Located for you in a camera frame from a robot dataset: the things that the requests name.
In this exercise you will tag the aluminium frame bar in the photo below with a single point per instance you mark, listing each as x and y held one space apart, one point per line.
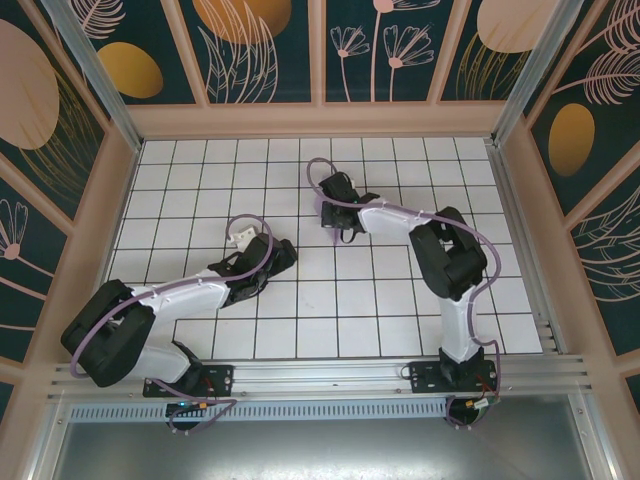
592 440
49 440

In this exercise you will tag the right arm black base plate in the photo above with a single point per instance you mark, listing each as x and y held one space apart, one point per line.
425 382

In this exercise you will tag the aluminium corner post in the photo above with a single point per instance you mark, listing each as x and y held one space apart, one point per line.
532 75
95 75

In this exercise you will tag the grey sheet metal panel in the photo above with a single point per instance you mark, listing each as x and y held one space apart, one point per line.
320 450

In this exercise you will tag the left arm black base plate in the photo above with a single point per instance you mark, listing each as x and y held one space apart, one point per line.
220 380

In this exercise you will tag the small controller circuit board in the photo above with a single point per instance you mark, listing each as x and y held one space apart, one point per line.
192 406

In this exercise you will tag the aluminium side rail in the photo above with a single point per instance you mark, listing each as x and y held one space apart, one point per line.
511 200

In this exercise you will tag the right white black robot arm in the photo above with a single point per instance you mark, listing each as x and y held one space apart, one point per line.
387 220

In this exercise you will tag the lavender cloth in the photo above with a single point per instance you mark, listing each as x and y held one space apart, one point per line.
319 205

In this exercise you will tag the long aluminium mounting rail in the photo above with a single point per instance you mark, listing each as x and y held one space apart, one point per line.
320 372

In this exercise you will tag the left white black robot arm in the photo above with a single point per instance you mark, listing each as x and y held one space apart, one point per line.
190 297

